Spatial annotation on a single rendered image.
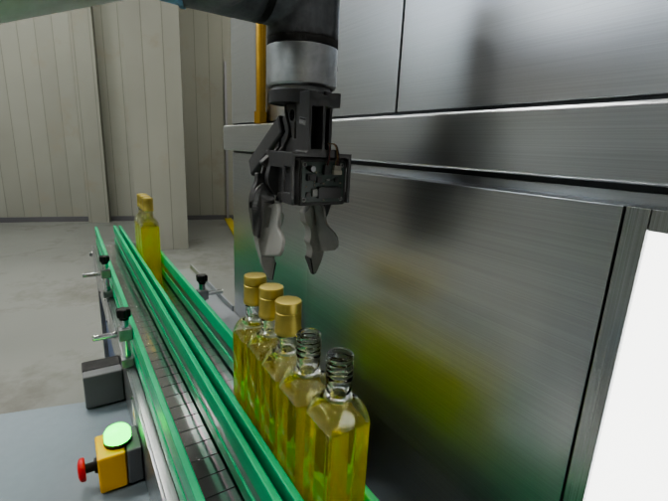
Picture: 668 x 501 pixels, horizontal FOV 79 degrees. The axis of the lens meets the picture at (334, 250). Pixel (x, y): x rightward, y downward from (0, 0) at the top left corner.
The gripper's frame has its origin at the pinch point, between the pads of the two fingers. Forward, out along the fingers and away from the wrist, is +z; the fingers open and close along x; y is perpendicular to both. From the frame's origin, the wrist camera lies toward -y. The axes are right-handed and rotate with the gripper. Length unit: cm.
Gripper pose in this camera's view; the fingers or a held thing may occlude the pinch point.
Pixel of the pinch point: (289, 264)
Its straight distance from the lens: 51.2
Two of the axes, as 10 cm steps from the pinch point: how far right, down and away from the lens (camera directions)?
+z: -0.4, 9.7, 2.4
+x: 8.5, -0.9, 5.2
